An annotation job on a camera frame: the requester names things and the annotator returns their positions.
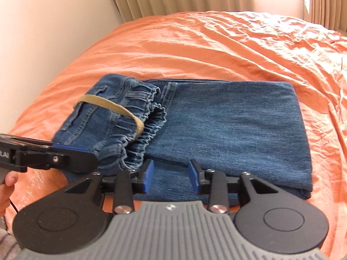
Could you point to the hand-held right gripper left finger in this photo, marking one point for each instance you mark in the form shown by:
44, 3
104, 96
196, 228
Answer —
147, 177

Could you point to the person's left hand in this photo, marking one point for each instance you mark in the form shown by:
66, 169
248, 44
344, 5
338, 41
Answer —
8, 192

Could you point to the blue denim pants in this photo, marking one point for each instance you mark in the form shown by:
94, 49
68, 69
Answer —
230, 130

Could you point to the striped cloth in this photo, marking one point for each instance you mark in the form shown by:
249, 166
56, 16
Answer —
9, 245

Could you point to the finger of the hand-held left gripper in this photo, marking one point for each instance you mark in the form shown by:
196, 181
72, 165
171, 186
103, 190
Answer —
67, 157

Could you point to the narrow beige curtain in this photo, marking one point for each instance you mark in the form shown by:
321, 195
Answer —
328, 2

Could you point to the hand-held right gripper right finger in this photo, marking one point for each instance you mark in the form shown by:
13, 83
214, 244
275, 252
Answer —
195, 180

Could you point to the tan fabric belt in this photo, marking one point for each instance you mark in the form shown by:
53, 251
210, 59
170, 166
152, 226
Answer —
108, 104

